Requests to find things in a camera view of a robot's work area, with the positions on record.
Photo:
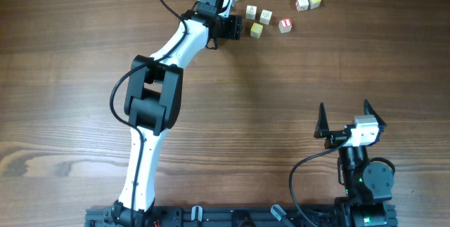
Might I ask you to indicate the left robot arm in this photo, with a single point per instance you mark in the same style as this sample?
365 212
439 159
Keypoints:
153 101

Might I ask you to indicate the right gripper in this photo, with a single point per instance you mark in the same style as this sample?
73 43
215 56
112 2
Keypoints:
335 137

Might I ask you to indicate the red I block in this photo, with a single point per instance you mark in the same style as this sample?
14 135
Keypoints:
285 25

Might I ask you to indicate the yellow top block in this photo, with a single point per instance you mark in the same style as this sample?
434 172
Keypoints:
314 3

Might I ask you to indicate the yellow ladybug block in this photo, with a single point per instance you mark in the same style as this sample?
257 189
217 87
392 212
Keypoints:
256 30

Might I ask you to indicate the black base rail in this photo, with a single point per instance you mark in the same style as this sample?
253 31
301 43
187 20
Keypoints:
312 215

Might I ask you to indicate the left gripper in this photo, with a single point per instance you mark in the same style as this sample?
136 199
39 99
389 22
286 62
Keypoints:
234 28

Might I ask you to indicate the bee picture block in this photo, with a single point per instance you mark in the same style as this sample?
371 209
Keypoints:
251 12

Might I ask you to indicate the blue D block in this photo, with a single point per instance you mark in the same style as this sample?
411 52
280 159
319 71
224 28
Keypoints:
265 17

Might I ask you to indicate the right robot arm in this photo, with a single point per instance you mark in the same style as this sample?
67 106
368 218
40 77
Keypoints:
368 181

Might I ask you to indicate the red Y block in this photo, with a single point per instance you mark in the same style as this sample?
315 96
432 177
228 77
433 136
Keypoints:
302 5

